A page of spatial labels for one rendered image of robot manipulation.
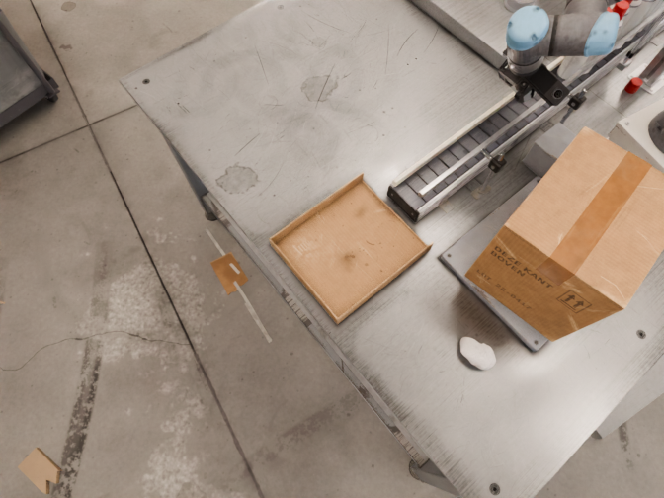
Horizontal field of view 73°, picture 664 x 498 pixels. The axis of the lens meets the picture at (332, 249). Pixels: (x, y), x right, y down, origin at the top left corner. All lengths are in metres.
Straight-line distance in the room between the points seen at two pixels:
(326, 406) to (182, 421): 0.56
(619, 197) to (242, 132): 0.92
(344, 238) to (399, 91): 0.51
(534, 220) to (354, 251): 0.43
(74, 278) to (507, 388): 1.81
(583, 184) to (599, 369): 0.43
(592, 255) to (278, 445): 1.34
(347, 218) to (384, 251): 0.13
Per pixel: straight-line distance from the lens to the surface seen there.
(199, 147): 1.31
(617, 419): 1.19
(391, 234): 1.13
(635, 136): 1.40
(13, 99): 2.67
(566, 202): 0.95
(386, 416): 1.64
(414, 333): 1.06
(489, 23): 1.59
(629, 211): 1.00
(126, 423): 2.01
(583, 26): 1.04
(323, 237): 1.12
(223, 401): 1.90
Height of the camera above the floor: 1.85
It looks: 67 degrees down
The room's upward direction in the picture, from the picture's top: straight up
